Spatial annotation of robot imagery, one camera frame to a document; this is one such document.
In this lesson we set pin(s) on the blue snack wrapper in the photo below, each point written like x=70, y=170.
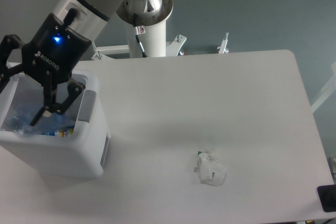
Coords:
x=60, y=133

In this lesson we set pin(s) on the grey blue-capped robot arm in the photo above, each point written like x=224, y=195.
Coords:
x=93, y=17

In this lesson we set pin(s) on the white plastic trash can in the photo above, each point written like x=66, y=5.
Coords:
x=79, y=155

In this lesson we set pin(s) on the white table leg frame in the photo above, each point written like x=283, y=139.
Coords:
x=327, y=90

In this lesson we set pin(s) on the black device at table edge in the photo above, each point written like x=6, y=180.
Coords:
x=327, y=197

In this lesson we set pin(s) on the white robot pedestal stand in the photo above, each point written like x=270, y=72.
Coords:
x=145, y=25

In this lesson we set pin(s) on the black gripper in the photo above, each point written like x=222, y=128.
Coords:
x=48, y=58

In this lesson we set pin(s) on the clear crushed plastic bottle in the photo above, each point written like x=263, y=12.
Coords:
x=18, y=119

